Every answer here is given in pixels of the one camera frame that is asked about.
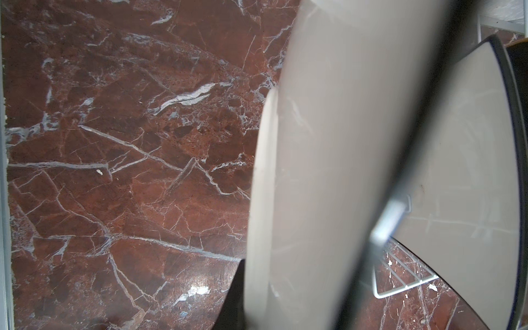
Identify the white wire dish rack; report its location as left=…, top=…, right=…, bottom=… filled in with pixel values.
left=371, top=238, right=439, bottom=299

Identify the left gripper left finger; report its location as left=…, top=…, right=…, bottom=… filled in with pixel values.
left=212, top=259, right=246, bottom=330

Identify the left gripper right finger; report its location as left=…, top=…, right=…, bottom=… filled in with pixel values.
left=334, top=1, right=479, bottom=329

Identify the white square plate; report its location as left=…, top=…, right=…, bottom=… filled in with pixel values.
left=395, top=35, right=527, bottom=329
left=243, top=1, right=451, bottom=329

